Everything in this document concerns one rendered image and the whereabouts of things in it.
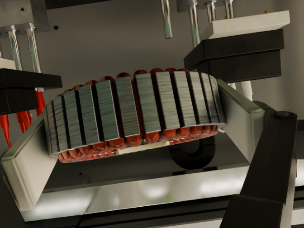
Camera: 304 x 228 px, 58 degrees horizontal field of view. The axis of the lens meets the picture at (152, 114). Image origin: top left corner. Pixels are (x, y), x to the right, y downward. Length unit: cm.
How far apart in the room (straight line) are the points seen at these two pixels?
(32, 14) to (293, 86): 39
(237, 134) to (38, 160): 11
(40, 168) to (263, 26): 19
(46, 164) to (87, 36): 32
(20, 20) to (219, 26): 22
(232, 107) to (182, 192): 17
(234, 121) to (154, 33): 32
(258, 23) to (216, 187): 17
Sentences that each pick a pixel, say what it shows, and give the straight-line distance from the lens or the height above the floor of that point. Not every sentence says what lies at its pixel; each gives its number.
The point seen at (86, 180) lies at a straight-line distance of 40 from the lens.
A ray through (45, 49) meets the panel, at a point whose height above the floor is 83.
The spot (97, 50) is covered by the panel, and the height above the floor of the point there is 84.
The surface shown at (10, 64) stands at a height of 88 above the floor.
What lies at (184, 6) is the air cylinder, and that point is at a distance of 36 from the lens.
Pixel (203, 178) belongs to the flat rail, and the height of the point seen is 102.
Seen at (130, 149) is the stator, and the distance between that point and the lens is 21.
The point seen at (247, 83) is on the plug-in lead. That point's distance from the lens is 34.
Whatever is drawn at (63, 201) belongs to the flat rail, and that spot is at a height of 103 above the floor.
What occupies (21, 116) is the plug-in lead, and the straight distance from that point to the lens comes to 35.
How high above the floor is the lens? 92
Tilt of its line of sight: 5 degrees up
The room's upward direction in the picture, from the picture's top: 172 degrees clockwise
